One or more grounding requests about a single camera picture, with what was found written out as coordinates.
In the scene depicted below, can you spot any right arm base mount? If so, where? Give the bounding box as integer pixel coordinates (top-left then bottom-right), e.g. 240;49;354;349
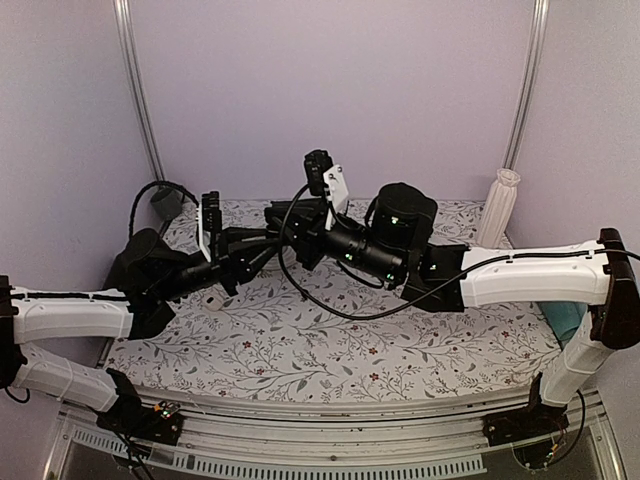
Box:
482;404;569;470

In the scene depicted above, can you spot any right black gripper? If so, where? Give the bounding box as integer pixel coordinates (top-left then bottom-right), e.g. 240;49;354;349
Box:
262;201;403;288

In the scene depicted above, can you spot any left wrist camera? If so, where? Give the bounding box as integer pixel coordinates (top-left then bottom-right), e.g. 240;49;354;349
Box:
198;191;222;263

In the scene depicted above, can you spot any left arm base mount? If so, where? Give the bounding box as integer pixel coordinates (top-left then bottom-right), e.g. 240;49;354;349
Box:
96;399;185;446

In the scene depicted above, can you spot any left camera cable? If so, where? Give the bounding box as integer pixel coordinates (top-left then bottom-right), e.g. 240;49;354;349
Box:
127;180;201;241

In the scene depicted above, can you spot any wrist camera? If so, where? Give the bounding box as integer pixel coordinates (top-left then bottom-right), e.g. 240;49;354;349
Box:
198;191;222;263
303;148;350;231

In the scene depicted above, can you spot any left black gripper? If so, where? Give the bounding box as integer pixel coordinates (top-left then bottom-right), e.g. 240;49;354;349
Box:
156;226;282;302

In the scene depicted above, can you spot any grey mug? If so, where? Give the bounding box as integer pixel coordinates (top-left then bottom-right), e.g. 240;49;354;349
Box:
150;186;184;221

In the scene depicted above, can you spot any camera cable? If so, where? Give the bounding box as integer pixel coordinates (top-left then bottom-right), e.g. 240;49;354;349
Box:
277;184;640;320
127;180;201;241

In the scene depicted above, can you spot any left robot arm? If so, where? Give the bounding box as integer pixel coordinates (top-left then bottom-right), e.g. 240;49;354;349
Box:
1;227;278;434

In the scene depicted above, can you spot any right camera cable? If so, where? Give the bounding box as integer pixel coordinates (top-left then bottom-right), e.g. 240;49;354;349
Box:
277;184;640;320

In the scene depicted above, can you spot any floral tablecloth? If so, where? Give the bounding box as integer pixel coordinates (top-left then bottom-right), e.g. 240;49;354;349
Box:
102;198;569;404

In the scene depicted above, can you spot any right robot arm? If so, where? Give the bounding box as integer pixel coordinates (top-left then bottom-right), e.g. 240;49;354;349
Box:
264;183;639;436

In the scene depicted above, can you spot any white ribbed vase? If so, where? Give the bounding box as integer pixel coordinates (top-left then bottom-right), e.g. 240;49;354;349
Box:
477;168;521;249

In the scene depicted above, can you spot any left aluminium post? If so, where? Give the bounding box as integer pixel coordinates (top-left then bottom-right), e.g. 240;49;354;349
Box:
113;0;165;180

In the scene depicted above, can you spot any front aluminium rail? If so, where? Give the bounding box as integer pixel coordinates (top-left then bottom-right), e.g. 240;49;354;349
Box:
44;388;631;479

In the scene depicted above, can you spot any aluminium post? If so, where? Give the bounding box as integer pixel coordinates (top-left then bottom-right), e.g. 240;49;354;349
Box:
113;0;165;180
503;0;550;170

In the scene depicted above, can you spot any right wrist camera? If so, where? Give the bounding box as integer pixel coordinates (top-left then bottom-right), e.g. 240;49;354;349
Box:
303;148;350;231

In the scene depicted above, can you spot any white case near left arm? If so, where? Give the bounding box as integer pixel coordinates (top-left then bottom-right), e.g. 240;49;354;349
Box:
202;296;224;312

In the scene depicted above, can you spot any teal cup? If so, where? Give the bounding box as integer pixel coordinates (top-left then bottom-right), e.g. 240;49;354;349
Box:
538;301;585;347

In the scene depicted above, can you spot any right aluminium post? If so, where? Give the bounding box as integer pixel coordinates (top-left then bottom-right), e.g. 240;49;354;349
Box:
503;0;550;170

